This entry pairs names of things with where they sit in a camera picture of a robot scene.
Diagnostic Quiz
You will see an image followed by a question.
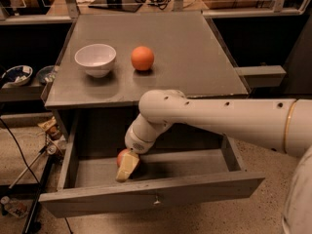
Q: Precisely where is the snack bag on floor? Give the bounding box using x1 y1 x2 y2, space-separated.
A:
38 117 61 140

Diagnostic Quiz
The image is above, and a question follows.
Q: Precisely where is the orange fruit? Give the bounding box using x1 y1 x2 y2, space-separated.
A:
131 46 154 71

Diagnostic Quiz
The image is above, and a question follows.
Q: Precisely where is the grey side shelf block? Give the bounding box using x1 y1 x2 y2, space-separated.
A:
235 65 287 88

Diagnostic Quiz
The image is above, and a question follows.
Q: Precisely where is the black floor cable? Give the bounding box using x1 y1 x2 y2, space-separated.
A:
0 117 42 184

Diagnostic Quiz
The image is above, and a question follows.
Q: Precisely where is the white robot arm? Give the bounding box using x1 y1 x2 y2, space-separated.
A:
116 90 312 234

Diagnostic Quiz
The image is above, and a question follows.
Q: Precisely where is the black monitor stand base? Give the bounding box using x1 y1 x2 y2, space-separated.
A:
89 0 142 13

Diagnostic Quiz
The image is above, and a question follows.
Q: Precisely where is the small metal drawer knob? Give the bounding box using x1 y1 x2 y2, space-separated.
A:
153 195 161 206

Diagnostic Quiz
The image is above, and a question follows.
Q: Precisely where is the dark small bowl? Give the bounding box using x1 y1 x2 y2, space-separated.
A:
36 65 59 85

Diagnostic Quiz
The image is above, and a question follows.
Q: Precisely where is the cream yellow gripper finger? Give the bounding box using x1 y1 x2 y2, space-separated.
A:
116 149 139 182

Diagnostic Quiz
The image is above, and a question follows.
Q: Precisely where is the black tripod leg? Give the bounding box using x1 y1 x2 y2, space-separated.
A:
21 156 54 234

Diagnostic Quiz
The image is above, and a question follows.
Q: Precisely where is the red apple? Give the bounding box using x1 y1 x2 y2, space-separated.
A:
117 149 139 174

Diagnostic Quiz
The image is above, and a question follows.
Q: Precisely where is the grey open drawer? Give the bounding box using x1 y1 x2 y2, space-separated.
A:
38 110 266 218

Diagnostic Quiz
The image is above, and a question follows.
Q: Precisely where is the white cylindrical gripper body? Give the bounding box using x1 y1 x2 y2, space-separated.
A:
125 126 154 154

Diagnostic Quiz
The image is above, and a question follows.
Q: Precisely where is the plastic bottle on floor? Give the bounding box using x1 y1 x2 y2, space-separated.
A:
1 196 27 218

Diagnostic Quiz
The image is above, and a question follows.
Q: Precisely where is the white ceramic bowl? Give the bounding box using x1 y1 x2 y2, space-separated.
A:
74 44 117 78

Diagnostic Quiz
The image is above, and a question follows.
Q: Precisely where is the grey wooden cabinet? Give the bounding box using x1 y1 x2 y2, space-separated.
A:
44 11 250 139

